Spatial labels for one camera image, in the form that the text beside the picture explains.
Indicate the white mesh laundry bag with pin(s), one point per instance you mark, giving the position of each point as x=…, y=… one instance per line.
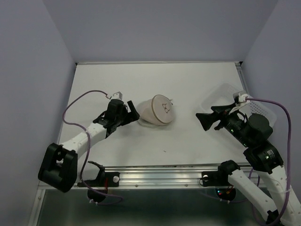
x=155, y=112

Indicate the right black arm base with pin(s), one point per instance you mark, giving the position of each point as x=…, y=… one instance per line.
x=223, y=189

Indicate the aluminium mounting rail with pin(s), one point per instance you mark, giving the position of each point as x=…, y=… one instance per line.
x=151, y=177

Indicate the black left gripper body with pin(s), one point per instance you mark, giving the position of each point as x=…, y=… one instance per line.
x=121, y=117

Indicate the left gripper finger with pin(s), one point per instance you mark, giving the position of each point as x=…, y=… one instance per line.
x=133, y=114
x=127, y=121

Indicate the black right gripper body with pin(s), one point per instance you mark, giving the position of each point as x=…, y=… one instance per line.
x=233, y=124

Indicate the white perforated plastic basket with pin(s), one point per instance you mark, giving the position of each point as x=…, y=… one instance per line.
x=223, y=95

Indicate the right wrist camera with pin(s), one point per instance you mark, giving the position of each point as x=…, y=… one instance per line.
x=240, y=100

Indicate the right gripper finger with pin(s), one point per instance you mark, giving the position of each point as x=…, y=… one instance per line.
x=222, y=108
x=208, y=119

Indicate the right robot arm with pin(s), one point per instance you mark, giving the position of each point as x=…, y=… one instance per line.
x=281, y=207

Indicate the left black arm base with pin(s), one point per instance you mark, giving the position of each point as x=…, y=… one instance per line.
x=97, y=189

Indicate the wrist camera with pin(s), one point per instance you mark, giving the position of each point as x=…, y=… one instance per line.
x=240, y=100
x=117, y=95

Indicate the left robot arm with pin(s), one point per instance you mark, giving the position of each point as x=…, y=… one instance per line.
x=59, y=167

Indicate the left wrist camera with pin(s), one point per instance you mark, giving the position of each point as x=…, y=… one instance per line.
x=117, y=95

